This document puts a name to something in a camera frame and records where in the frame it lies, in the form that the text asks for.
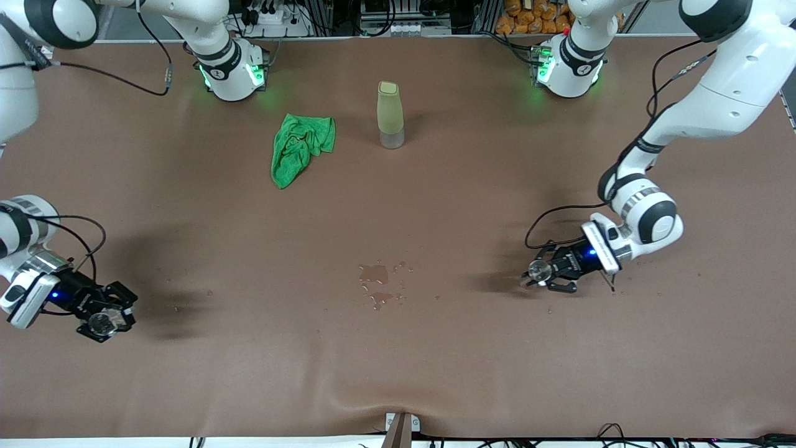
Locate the clear glass measuring cup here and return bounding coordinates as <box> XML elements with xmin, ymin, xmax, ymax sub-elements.
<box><xmin>87</xmin><ymin>311</ymin><xmax>121</xmax><ymax>337</ymax></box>

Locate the clear glass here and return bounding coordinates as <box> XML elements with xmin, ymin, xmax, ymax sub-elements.
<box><xmin>527</xmin><ymin>260</ymin><xmax>553</xmax><ymax>288</ymax></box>

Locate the brown table mat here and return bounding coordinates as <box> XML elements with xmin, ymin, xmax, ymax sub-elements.
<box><xmin>0</xmin><ymin>34</ymin><xmax>796</xmax><ymax>439</ymax></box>

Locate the brown liquid puddle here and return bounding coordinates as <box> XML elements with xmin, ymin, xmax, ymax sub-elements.
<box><xmin>358</xmin><ymin>261</ymin><xmax>412</xmax><ymax>310</ymax></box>

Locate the olive green bottle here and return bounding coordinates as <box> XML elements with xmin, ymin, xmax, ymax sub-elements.
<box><xmin>377</xmin><ymin>81</ymin><xmax>405</xmax><ymax>150</ymax></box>

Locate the green cloth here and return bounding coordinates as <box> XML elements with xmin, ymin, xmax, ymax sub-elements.
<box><xmin>271</xmin><ymin>113</ymin><xmax>336</xmax><ymax>190</ymax></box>

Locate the pile of orange items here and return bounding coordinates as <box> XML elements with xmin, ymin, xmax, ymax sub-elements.
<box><xmin>496</xmin><ymin>0</ymin><xmax>576</xmax><ymax>35</ymax></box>

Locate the white power strip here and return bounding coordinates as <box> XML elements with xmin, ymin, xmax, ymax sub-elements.
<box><xmin>246</xmin><ymin>0</ymin><xmax>310</xmax><ymax>38</ymax></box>

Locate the metal table edge bracket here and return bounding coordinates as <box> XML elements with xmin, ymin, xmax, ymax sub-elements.
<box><xmin>384</xmin><ymin>412</ymin><xmax>422</xmax><ymax>448</ymax></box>

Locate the black cable bundle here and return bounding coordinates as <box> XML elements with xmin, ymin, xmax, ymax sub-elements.
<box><xmin>594</xmin><ymin>423</ymin><xmax>796</xmax><ymax>448</ymax></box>

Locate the electronics box with cables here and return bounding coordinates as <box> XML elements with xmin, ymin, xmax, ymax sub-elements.
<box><xmin>358</xmin><ymin>0</ymin><xmax>453</xmax><ymax>37</ymax></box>

